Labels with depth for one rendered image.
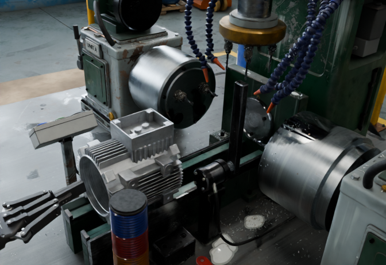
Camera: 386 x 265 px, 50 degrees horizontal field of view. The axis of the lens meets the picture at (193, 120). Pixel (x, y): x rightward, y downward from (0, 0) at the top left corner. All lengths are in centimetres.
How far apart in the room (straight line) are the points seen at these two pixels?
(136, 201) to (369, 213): 45
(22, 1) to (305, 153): 603
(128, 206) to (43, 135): 55
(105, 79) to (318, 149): 86
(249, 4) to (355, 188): 52
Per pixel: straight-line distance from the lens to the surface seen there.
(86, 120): 119
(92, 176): 110
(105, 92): 157
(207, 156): 129
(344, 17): 120
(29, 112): 186
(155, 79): 132
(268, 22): 110
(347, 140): 99
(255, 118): 130
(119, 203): 66
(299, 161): 97
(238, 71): 132
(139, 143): 97
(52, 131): 116
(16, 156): 159
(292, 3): 130
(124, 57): 145
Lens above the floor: 164
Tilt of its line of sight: 29 degrees down
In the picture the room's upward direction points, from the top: 2 degrees clockwise
